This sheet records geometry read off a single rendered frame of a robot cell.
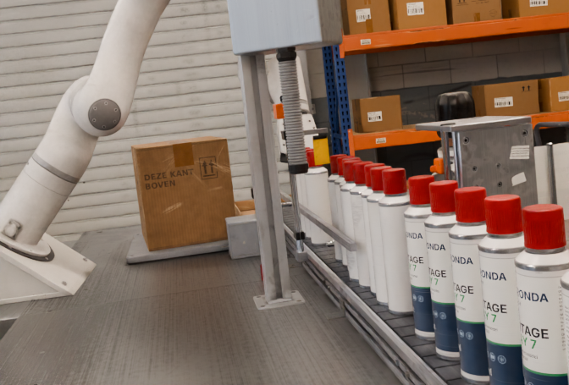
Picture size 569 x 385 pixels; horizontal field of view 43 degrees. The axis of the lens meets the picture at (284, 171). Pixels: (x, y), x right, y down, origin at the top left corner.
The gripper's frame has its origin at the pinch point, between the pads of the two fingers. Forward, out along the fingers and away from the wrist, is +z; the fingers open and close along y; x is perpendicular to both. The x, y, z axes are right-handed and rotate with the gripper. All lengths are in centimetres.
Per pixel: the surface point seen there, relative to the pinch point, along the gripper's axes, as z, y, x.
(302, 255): 24.3, -8.7, -31.1
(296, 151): 11, -11, -58
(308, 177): 6.8, -3.3, -23.4
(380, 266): 33, -3, -67
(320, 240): 20.1, -2.4, -19.2
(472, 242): 36, -2, -100
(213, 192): -2.1, -22.2, 14.1
